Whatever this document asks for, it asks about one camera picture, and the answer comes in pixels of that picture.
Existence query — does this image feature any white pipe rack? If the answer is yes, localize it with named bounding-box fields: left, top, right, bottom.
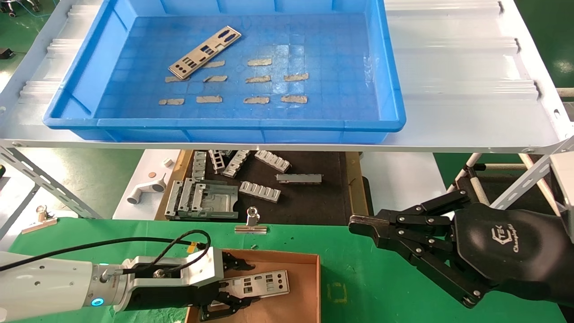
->
left=454, top=153, right=525, bottom=208

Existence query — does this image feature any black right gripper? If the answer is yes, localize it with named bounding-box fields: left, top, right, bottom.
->
left=348, top=190, right=574, bottom=309

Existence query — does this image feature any green table cloth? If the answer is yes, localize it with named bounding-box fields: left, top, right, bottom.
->
left=9, top=218, right=568, bottom=323

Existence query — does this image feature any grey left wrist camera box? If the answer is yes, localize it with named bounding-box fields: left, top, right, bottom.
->
left=120, top=247, right=225, bottom=290

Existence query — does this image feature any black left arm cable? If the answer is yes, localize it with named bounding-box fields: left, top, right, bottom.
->
left=0, top=230, right=211, bottom=281

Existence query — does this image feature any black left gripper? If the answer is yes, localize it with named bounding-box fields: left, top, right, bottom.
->
left=122, top=251, right=257, bottom=322

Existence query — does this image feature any grey flat metal bar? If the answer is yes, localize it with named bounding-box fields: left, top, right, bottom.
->
left=276, top=174, right=322, bottom=185

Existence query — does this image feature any silver binder clip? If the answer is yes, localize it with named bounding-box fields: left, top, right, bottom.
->
left=235, top=206, right=268, bottom=234
left=21, top=205, right=58, bottom=235

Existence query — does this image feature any white metal shelf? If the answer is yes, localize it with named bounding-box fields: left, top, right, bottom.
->
left=0, top=0, right=574, bottom=155

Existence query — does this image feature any wood framed black mat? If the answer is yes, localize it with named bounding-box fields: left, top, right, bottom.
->
left=155, top=150, right=375, bottom=227

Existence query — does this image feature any white pipe fitting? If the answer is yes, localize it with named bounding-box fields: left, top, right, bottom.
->
left=127, top=179, right=167, bottom=205

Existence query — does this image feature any beige perforated angle bar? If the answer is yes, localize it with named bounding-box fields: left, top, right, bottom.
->
left=519, top=154, right=561, bottom=216

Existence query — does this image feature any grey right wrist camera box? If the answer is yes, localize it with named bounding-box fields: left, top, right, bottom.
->
left=549, top=153, right=574, bottom=243

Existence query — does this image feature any blue plastic tray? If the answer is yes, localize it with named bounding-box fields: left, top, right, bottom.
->
left=43, top=0, right=407, bottom=144

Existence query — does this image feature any black wheeled chair base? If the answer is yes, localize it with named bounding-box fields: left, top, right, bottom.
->
left=0, top=0, right=42, bottom=18

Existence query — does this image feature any white perforated shelf leg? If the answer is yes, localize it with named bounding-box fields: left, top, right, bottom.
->
left=0, top=146, right=103, bottom=220
left=490, top=136, right=574, bottom=211

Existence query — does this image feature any brown cardboard box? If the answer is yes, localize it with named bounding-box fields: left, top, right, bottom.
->
left=185, top=249, right=322, bottom=323

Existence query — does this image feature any grey ribbed metal block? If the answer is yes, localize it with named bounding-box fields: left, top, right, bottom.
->
left=254, top=150, right=291, bottom=173
left=239, top=181, right=282, bottom=203

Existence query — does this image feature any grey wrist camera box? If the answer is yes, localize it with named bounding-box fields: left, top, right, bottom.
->
left=549, top=153, right=574, bottom=243
left=120, top=247, right=225, bottom=290

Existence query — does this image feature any grey slotted metal bracket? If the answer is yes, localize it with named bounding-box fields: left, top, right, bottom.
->
left=209, top=150, right=227, bottom=175
left=191, top=151, right=208, bottom=181
left=223, top=150, right=251, bottom=179

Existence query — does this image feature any large grey metal frame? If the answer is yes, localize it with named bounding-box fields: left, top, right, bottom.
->
left=165, top=179, right=239, bottom=220

